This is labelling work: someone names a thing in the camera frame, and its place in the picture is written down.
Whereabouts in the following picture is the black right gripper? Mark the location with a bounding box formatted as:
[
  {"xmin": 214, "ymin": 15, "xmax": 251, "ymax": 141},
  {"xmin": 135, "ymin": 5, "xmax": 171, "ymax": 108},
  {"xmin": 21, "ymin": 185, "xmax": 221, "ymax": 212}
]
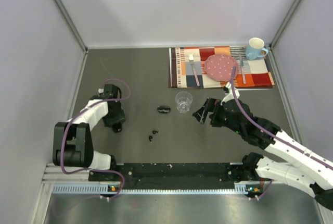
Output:
[{"xmin": 193, "ymin": 97, "xmax": 244, "ymax": 135}]

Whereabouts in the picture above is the glossy black gold-striped earbud case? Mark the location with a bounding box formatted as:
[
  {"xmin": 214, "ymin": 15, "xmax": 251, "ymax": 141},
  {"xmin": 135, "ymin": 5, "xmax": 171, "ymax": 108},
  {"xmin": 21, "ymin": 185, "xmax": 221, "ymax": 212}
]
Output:
[{"xmin": 112, "ymin": 122, "xmax": 122, "ymax": 133}]

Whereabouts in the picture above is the black marbled earbud charging case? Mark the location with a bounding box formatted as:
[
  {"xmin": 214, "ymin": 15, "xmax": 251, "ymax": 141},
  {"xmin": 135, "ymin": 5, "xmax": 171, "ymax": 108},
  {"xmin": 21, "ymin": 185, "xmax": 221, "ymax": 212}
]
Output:
[{"xmin": 157, "ymin": 106, "xmax": 171, "ymax": 114}]

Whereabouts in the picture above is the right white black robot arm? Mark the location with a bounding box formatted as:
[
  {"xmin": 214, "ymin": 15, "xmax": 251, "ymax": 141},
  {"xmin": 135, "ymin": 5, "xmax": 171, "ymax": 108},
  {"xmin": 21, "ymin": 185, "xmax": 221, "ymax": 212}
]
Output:
[{"xmin": 193, "ymin": 98, "xmax": 332, "ymax": 210}]

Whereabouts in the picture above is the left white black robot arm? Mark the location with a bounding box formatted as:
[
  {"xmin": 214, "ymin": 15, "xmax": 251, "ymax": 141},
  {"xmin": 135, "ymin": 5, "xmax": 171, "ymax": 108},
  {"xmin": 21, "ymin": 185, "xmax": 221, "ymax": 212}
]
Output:
[{"xmin": 53, "ymin": 84, "xmax": 125, "ymax": 181}]

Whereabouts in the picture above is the clear plastic cup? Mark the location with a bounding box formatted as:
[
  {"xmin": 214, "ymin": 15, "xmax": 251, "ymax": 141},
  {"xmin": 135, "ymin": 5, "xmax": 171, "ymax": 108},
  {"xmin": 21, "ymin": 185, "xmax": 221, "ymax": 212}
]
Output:
[{"xmin": 175, "ymin": 92, "xmax": 193, "ymax": 114}]

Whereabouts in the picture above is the pink polka-dot plate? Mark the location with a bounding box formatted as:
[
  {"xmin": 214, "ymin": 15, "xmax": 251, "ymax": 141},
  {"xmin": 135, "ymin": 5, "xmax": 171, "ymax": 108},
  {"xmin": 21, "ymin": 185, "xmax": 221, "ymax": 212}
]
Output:
[{"xmin": 204, "ymin": 54, "xmax": 239, "ymax": 82}]

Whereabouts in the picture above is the colourful patchwork placemat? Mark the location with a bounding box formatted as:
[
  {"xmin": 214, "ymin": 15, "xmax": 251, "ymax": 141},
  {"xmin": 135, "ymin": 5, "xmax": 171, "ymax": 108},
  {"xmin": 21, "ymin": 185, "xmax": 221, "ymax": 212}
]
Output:
[{"xmin": 169, "ymin": 46, "xmax": 275, "ymax": 89}]

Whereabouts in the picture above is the light blue mug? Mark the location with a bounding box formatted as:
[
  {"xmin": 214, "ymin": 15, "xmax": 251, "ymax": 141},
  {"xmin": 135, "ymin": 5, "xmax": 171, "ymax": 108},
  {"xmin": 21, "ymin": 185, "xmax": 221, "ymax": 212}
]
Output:
[{"xmin": 246, "ymin": 38, "xmax": 268, "ymax": 60}]

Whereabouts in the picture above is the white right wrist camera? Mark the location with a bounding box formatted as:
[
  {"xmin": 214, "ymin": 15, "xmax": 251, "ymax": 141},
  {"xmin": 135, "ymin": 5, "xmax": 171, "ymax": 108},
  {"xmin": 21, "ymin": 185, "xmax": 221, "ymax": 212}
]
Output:
[{"xmin": 222, "ymin": 82, "xmax": 240, "ymax": 103}]

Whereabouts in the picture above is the pink-handled metal fork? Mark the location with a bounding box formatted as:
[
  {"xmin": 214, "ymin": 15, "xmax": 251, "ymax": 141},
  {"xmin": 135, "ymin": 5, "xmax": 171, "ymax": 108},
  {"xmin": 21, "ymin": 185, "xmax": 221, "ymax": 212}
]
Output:
[{"xmin": 188, "ymin": 54, "xmax": 200, "ymax": 87}]

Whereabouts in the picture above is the pink-handled metal knife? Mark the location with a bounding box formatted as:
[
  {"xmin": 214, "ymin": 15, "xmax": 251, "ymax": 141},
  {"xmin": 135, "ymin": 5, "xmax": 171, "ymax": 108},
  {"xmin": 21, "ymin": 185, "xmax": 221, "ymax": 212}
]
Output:
[{"xmin": 239, "ymin": 53, "xmax": 246, "ymax": 84}]

